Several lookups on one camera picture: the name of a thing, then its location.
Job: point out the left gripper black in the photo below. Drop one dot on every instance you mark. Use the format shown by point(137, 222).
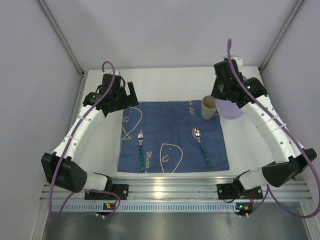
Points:
point(126, 97)

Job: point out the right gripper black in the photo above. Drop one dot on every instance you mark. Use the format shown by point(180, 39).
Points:
point(220, 91)

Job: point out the purple plate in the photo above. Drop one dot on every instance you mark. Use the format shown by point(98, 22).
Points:
point(227, 109)

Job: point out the beige cup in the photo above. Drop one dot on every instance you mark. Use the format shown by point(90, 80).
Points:
point(208, 107)

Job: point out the fork with green handle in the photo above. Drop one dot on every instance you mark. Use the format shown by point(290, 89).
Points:
point(141, 151)

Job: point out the blue cloth placemat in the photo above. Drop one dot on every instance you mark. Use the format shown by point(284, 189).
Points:
point(168, 143)

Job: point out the spoon with green handle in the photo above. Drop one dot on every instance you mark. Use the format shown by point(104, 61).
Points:
point(197, 135)

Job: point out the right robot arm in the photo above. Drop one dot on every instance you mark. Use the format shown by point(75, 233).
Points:
point(250, 96)

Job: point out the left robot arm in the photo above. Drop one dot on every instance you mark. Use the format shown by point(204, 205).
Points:
point(61, 167)

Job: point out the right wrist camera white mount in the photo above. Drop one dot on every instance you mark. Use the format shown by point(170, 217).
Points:
point(239, 61)

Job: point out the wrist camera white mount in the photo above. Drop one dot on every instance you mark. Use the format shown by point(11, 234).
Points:
point(239, 61)
point(117, 73)

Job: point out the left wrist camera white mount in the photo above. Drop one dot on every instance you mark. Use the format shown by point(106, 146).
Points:
point(117, 73)

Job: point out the aluminium rail frame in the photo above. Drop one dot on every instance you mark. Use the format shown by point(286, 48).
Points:
point(169, 189)

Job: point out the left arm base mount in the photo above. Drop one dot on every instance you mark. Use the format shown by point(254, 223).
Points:
point(121, 190)

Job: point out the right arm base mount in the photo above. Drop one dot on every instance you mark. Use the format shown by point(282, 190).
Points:
point(229, 192)

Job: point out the perforated cable duct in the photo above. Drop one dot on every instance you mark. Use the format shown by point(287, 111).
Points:
point(152, 207)

